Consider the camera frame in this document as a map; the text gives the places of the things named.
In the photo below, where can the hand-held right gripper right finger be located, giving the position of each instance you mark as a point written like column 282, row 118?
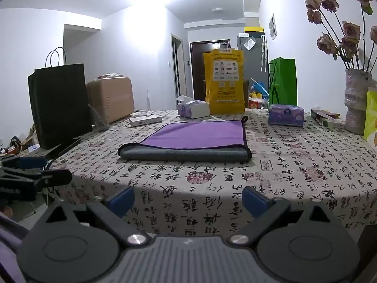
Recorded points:
column 255, row 202

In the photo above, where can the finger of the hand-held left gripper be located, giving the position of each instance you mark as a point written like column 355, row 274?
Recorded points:
column 57, row 177
column 31, row 162

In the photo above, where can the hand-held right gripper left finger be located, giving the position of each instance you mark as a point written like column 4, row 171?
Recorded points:
column 122, row 201

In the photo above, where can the purple and grey towel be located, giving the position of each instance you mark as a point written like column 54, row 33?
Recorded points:
column 191, row 137

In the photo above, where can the calligraphy printed tablecloth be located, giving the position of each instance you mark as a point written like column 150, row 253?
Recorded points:
column 294, row 165

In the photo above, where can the black paper bag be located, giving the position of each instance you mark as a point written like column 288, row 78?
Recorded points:
column 59, row 103

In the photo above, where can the clear plastic cup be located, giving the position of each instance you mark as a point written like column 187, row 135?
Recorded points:
column 100, row 122

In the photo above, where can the white flat box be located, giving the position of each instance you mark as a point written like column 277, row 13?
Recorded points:
column 145, row 120

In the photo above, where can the purple tissue pack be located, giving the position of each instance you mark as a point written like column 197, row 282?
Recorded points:
column 285, row 115

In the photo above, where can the beige suitcase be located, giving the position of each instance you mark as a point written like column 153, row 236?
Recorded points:
column 113, row 97

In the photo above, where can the colourful snack box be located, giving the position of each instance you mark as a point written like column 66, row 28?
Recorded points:
column 257, row 101

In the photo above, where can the red and green box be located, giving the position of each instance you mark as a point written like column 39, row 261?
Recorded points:
column 327, row 119

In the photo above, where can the white and purple tissue box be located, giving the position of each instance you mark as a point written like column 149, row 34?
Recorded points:
column 194, row 109

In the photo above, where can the yellow printed bag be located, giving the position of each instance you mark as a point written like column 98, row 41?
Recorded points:
column 225, row 94

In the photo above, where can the green paper bag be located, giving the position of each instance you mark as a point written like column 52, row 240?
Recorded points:
column 284, row 79

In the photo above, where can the grey refrigerator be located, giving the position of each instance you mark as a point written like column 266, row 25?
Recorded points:
column 253, row 64

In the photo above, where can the white textured vase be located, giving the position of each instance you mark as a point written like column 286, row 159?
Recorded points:
column 355, row 103

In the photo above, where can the yellow-green bag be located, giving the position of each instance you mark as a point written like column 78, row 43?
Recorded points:
column 371, row 118

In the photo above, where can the dark brown door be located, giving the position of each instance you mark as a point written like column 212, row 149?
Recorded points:
column 197, row 70

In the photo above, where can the hanging folded umbrella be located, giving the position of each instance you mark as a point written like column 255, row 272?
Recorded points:
column 264, row 53

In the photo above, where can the yellow box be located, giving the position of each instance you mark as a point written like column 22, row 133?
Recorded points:
column 254, row 30

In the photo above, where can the dried pink flowers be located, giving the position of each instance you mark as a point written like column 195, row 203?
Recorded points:
column 327, row 42

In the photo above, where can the round ceiling lamp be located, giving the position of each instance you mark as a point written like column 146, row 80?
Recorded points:
column 218, row 9

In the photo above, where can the wall picture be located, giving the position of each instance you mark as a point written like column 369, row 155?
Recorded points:
column 273, row 26

